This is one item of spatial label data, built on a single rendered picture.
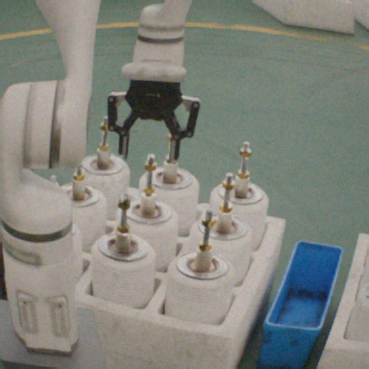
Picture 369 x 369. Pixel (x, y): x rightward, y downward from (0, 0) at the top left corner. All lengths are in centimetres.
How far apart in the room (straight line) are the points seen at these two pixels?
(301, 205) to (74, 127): 124
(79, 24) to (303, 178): 134
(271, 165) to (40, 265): 134
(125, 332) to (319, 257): 49
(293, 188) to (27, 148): 131
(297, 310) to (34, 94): 93
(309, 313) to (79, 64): 91
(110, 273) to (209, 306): 15
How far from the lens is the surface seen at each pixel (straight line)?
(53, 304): 93
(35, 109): 83
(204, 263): 127
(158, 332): 128
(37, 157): 84
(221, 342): 126
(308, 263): 166
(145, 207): 139
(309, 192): 208
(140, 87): 129
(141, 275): 129
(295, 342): 141
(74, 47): 87
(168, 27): 125
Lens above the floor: 94
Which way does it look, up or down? 27 degrees down
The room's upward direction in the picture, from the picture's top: 5 degrees clockwise
